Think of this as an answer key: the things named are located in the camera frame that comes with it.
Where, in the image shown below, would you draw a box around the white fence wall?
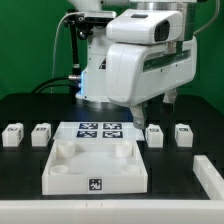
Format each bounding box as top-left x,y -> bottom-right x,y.
193,155 -> 224,201
0,200 -> 224,224

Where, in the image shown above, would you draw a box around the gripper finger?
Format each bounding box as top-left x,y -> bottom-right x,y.
163,89 -> 177,104
130,104 -> 145,129

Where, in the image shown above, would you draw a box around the white sheet with markers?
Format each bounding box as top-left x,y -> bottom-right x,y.
54,122 -> 144,141

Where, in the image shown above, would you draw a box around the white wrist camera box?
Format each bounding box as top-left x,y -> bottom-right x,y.
106,9 -> 183,45

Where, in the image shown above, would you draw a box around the white right fence wall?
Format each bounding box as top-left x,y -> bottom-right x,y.
193,155 -> 224,201

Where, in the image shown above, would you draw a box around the grey camera cable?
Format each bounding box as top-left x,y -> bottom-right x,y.
50,13 -> 75,94

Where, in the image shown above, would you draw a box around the black camera on stand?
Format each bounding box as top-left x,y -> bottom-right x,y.
64,10 -> 117,40

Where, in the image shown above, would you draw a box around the white square tabletop part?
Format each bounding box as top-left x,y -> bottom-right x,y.
42,139 -> 148,195

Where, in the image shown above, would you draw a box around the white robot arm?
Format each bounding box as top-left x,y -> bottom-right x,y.
68,0 -> 207,129

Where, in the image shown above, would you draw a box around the white front fence wall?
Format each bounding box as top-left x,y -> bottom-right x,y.
0,200 -> 224,224

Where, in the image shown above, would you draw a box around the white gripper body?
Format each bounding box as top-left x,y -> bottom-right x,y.
106,38 -> 197,107

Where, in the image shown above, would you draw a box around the black base cables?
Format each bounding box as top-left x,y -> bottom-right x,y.
31,75 -> 82,94

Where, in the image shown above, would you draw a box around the black camera stand pole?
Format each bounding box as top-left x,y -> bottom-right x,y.
68,15 -> 81,95

